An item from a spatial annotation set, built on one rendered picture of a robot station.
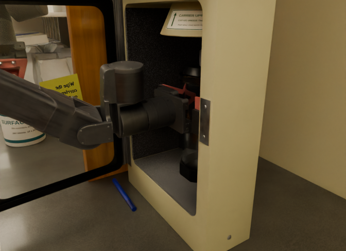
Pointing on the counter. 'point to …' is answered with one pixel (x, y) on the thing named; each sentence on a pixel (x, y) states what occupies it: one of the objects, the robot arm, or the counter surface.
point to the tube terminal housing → (220, 114)
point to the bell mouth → (184, 20)
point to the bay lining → (157, 69)
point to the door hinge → (121, 60)
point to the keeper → (204, 121)
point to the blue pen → (124, 195)
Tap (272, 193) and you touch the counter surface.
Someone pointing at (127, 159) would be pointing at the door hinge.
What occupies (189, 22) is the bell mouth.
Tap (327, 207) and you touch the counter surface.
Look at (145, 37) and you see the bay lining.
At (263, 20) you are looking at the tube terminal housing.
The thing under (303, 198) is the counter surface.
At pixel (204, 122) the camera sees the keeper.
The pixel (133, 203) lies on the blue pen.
